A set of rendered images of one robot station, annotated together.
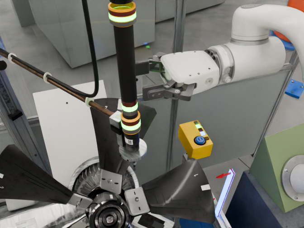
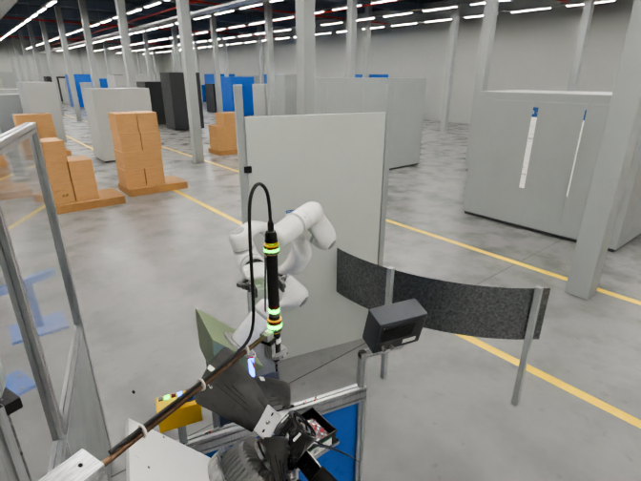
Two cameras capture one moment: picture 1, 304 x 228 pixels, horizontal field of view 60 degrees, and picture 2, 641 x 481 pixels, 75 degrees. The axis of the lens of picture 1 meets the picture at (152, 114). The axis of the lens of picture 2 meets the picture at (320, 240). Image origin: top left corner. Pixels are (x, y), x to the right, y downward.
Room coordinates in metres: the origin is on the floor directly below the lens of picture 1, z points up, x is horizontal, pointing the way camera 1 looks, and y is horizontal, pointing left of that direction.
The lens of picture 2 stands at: (0.39, 1.15, 2.24)
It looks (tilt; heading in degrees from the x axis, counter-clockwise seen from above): 21 degrees down; 264
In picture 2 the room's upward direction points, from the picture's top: straight up
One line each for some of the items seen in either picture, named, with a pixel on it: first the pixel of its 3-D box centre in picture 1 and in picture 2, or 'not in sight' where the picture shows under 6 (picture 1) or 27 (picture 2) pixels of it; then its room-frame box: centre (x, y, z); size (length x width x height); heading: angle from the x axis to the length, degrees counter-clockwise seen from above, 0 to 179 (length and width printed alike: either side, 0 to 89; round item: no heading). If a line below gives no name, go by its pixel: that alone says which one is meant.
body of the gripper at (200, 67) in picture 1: (191, 70); (258, 274); (0.47, -0.08, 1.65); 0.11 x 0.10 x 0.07; 108
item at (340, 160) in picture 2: not in sight; (319, 232); (0.09, -1.96, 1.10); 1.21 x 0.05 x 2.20; 18
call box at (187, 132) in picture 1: (194, 140); (178, 410); (0.81, -0.20, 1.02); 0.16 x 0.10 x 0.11; 18
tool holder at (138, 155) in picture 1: (129, 135); (273, 341); (0.42, 0.06, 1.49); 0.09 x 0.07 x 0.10; 53
